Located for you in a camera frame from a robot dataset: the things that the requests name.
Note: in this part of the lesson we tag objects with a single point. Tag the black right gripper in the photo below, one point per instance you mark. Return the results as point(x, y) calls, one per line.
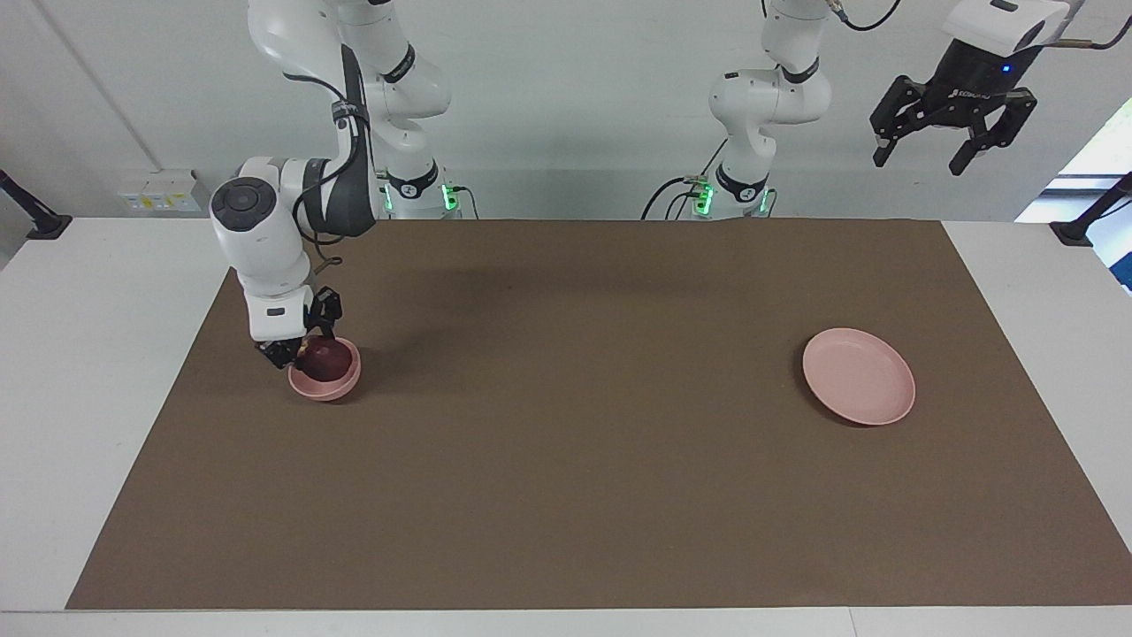
point(287, 349)

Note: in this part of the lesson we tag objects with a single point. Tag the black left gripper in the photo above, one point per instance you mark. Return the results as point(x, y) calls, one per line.
point(968, 80)

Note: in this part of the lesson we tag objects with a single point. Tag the dark red apple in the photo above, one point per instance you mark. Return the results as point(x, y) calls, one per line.
point(325, 358)

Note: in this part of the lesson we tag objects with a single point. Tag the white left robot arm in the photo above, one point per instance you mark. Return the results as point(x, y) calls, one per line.
point(761, 97)

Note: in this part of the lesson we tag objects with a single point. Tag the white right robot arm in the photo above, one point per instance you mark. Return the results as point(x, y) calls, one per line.
point(265, 239)

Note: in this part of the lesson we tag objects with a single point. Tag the pink bowl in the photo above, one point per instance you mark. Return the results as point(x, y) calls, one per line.
point(332, 389)

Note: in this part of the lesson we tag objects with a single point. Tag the pink plate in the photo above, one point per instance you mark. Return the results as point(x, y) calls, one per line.
point(858, 376)

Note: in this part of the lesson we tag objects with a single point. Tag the bright window opening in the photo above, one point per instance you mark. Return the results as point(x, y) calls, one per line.
point(1092, 168)

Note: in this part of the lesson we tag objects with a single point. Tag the brown table mat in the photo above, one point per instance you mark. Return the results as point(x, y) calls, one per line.
point(566, 460)

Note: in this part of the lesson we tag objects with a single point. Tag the grey flat panel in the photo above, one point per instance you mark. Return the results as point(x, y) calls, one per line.
point(9, 230)

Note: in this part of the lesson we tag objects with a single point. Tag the black clamp mount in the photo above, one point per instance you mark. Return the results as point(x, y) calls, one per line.
point(1083, 226)
point(40, 221)

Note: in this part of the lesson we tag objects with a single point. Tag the white wall socket box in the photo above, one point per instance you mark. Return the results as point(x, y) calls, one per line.
point(159, 191)

